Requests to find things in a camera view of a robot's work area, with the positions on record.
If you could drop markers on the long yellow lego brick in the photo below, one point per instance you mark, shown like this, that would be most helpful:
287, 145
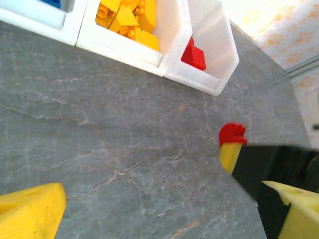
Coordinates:
124, 18
147, 40
147, 17

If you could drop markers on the aluminium frame post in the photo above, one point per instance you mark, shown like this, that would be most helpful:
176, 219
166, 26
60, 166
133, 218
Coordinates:
302, 66

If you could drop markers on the white plastic bin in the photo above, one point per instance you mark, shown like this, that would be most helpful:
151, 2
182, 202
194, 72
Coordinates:
37, 22
119, 53
199, 79

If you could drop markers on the blue lego brick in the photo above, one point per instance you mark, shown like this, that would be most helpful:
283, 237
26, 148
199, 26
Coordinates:
51, 3

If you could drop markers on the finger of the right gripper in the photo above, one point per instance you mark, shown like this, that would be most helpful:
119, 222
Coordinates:
264, 161

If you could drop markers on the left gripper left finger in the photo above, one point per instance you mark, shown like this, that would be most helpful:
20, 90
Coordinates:
27, 214

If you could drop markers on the small red lego brick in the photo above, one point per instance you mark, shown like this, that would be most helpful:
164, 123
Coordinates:
194, 56
231, 134

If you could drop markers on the small yellow lego brick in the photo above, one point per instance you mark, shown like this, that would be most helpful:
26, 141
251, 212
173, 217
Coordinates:
109, 3
103, 15
125, 33

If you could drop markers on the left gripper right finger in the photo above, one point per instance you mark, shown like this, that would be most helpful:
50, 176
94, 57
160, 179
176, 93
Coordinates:
301, 214

